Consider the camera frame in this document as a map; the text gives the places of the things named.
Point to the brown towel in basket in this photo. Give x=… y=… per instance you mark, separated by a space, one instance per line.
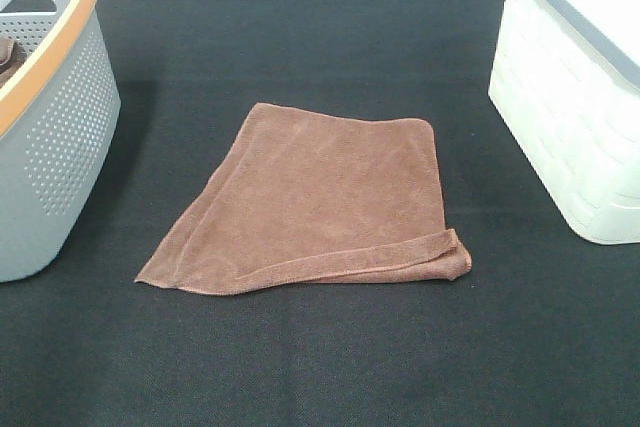
x=12 y=57

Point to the white plastic storage basket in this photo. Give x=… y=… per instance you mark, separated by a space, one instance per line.
x=565 y=80

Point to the grey perforated laundry basket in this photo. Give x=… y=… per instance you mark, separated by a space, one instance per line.
x=58 y=116

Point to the black fabric table mat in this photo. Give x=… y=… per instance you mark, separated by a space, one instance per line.
x=543 y=331

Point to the brown microfibre towel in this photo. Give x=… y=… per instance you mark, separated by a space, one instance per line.
x=304 y=197

